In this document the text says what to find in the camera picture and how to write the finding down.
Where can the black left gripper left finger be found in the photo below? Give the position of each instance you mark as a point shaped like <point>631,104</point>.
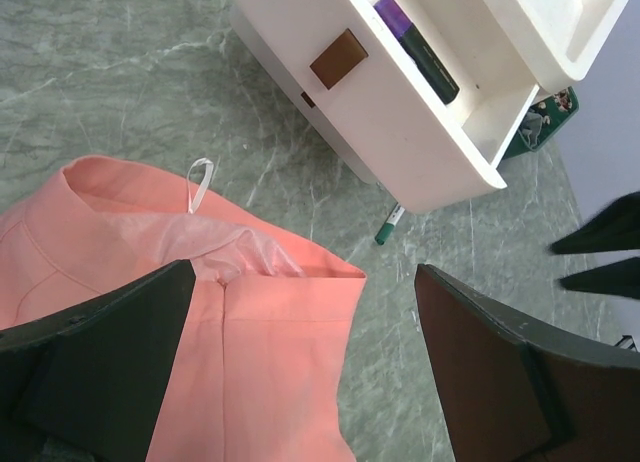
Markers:
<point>94,375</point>

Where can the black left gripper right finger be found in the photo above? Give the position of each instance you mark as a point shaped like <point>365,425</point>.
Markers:
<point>514,388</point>

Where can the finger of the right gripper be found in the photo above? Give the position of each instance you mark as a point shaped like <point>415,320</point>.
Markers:
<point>620,279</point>
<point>613,229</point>

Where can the white green-tipped marker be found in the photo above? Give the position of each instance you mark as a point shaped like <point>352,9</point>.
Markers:
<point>389,225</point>

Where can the purple black highlighter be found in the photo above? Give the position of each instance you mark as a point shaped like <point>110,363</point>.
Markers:
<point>418,49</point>

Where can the white drawer organizer box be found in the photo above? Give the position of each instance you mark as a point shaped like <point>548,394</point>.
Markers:
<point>558,41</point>

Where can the green compartment tray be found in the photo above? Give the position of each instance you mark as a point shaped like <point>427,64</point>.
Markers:
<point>542,121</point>

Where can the pink fabric garment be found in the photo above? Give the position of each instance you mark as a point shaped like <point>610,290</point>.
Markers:
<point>257,370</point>

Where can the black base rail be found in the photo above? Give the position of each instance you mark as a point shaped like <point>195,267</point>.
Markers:
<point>627,342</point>

